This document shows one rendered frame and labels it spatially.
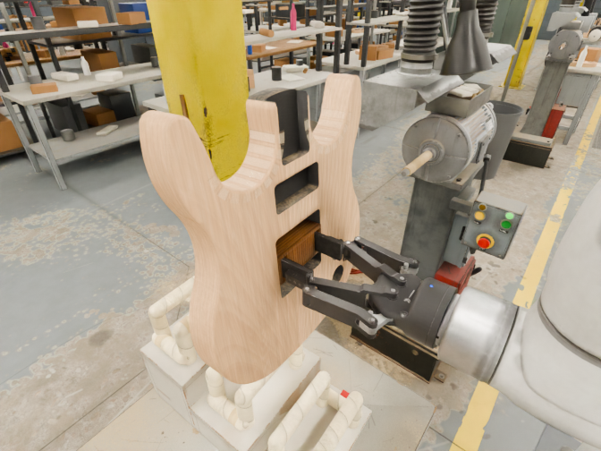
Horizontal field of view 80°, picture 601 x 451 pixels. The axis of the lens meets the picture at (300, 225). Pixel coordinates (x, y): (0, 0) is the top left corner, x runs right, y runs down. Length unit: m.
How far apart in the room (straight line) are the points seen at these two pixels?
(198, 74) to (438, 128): 0.95
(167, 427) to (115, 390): 1.31
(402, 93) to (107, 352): 2.08
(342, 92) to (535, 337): 0.37
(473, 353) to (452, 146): 1.07
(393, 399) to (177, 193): 0.79
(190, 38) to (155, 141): 1.28
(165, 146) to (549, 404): 0.40
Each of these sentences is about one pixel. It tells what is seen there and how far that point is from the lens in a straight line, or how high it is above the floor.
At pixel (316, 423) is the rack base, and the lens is 0.93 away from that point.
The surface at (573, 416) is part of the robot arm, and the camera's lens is 0.42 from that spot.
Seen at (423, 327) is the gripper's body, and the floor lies 1.46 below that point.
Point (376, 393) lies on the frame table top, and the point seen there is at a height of 0.93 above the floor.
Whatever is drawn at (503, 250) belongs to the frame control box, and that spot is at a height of 0.96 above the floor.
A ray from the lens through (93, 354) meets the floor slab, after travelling 2.49.
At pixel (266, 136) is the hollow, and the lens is 0.42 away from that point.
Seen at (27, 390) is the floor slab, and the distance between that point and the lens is 2.52.
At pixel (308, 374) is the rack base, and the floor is 1.02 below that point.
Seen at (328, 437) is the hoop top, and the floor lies 1.05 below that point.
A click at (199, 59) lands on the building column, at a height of 1.51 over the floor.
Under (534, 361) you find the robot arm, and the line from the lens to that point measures 0.40.
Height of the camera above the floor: 1.78
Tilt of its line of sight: 34 degrees down
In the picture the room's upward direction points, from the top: straight up
